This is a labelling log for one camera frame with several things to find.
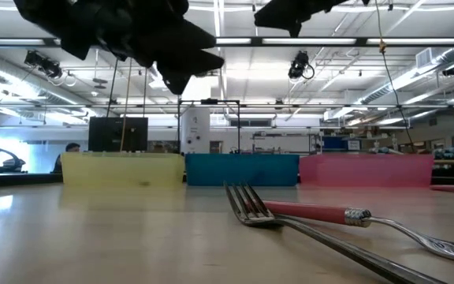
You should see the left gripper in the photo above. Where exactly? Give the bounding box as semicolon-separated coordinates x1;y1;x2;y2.
73;0;226;95

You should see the black ceiling camera cluster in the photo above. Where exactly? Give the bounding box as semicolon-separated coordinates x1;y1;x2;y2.
24;50;63;79

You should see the black background rig frame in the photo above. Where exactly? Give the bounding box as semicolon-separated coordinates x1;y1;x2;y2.
177;98;242;154

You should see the white column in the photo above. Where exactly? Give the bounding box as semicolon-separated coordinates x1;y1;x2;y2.
180;106;211;154

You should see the yellow plastic bin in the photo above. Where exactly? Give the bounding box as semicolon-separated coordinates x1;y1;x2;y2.
60;151;186;189

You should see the black panel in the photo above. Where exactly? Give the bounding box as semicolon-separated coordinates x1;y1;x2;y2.
87;116;149;153

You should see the black curved stand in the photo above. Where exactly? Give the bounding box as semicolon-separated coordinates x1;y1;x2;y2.
0;141;27;174

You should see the blue plastic bin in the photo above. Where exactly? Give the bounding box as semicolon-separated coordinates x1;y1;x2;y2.
184;152;300;187

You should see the black overhead camera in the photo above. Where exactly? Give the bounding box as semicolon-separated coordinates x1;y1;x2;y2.
288;50;315;82

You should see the red plastic bin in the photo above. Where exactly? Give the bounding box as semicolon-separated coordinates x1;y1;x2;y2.
298;153;435;189

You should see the blue crate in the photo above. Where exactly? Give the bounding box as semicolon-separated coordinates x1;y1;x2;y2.
321;136;348;151

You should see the black fork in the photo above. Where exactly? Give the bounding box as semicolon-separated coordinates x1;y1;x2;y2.
223;181;448;284

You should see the person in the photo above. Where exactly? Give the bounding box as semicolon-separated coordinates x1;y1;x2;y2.
51;142;81;174

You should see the black overhead frame beam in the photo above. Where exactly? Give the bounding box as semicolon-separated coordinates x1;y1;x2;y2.
0;36;454;48

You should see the metal shelving rack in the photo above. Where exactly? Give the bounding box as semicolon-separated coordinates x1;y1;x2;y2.
250;131;318;155

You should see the yellow and black hanging cord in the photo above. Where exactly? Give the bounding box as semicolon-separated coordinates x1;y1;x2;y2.
373;0;417;154

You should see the red-handled spoon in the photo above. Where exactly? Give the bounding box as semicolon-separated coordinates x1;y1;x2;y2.
261;200;454;264

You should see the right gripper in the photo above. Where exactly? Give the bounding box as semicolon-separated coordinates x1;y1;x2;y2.
253;0;354;39

